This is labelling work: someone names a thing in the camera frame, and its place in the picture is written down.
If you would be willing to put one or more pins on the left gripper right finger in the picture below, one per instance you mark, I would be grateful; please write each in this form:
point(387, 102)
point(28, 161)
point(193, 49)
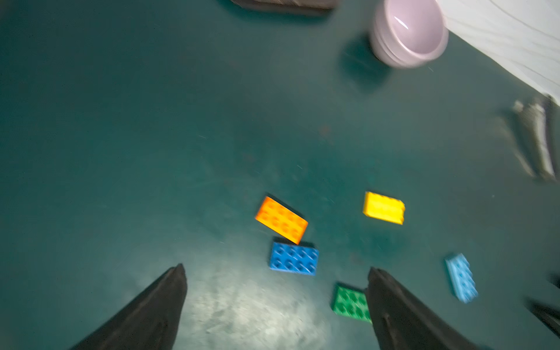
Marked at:
point(401, 321)

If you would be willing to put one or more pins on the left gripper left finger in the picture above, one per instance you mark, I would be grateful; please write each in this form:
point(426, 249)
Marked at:
point(149, 321)

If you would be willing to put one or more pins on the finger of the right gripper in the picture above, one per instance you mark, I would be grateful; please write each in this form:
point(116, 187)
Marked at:
point(548, 315)

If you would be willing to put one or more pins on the dark green lego brick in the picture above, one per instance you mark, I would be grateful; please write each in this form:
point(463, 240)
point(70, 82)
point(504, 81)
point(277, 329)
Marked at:
point(351, 303)

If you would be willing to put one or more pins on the light blue lego brick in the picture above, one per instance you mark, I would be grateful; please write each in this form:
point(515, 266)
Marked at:
point(460, 275)

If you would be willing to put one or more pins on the orange lego brick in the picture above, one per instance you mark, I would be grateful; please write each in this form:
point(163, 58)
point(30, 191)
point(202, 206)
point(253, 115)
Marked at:
point(281, 220)

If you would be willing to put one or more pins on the dark blue lego brick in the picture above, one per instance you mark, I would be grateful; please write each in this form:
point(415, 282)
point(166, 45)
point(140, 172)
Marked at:
point(294, 259)

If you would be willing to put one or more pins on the yellow lego brick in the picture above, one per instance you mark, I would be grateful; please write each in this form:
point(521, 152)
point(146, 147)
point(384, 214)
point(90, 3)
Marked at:
point(384, 208)

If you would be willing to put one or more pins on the black tongs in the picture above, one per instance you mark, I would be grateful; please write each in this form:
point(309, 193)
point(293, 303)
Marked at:
point(531, 127)

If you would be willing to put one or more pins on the pink bowl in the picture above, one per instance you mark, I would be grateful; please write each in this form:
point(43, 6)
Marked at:
point(408, 34)

